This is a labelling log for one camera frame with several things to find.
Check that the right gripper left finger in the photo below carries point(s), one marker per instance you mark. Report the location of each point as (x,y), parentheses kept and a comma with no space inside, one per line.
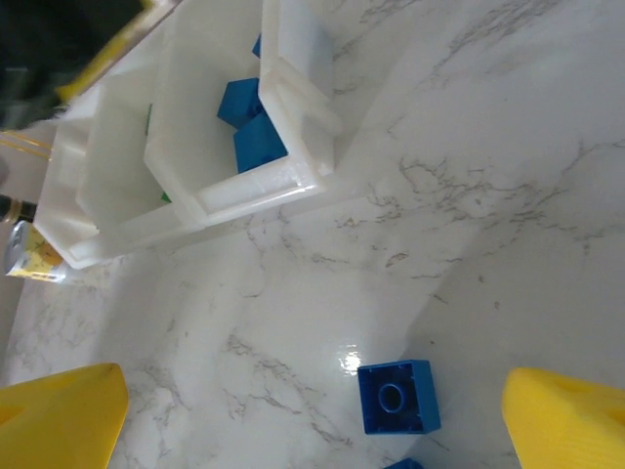
(58,420)

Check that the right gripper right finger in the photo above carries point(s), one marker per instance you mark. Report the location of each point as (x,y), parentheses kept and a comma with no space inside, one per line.
(571,425)

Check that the small yellow printed can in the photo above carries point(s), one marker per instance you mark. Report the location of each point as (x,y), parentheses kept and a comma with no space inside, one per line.
(31,254)

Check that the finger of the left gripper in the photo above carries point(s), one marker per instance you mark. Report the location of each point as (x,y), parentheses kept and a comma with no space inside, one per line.
(49,44)

